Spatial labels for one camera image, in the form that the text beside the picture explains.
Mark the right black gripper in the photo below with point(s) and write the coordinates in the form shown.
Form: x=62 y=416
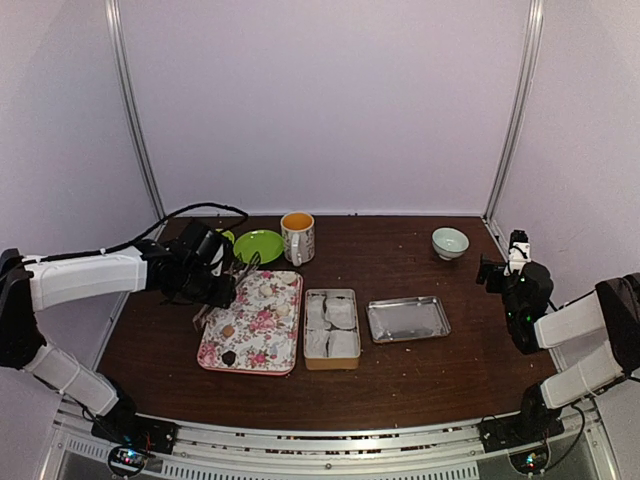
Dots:
x=485 y=266

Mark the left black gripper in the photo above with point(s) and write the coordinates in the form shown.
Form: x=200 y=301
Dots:
x=223 y=297

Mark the metal tongs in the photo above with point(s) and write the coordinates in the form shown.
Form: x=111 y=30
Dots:
x=241 y=267

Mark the white swirl chocolate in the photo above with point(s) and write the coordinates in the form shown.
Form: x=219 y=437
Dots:
x=266 y=291

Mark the tan tin lid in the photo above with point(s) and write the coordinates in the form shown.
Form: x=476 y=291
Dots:
x=406 y=319

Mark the white heart chocolate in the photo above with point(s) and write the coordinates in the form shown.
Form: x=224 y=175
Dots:
x=283 y=310

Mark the white round chocolate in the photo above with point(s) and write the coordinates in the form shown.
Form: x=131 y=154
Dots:
x=290 y=278

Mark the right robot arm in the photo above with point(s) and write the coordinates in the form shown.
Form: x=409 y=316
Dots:
x=607 y=316

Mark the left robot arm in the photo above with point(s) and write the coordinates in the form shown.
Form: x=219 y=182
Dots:
x=30 y=285

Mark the dark chocolate piece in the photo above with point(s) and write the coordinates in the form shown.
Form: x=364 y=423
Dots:
x=229 y=358

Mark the tan chocolate tin box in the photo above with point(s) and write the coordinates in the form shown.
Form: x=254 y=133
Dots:
x=332 y=338

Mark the pale celadon small bowl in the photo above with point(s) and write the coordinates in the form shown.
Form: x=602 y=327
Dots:
x=449 y=243

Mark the green plastic bowl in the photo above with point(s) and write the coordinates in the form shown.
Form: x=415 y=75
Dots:
x=229 y=235

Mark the green plastic plate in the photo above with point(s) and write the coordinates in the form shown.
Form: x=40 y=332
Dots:
x=267 y=243

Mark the floral rectangular tray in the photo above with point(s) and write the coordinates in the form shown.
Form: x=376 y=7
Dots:
x=265 y=344

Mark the floral mug orange inside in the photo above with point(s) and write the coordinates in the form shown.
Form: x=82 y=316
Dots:
x=298 y=233

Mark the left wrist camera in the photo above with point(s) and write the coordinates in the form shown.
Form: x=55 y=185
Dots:
x=202 y=245

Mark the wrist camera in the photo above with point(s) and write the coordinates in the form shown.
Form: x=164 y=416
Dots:
x=202 y=245
x=518 y=252

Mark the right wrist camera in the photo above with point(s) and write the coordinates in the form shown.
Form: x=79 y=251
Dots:
x=518 y=252

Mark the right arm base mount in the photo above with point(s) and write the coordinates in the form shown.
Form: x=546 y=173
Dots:
x=522 y=435

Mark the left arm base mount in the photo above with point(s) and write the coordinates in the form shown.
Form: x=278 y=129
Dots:
x=137 y=439

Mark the aluminium front rail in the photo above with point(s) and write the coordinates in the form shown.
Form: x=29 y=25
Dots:
x=442 y=451

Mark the left aluminium corner post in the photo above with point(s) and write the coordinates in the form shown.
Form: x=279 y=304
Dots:
x=116 y=32

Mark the aluminium corner post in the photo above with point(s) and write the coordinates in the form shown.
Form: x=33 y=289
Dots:
x=529 y=59
x=116 y=32

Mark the right aluminium corner post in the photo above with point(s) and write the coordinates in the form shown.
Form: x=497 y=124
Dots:
x=529 y=59

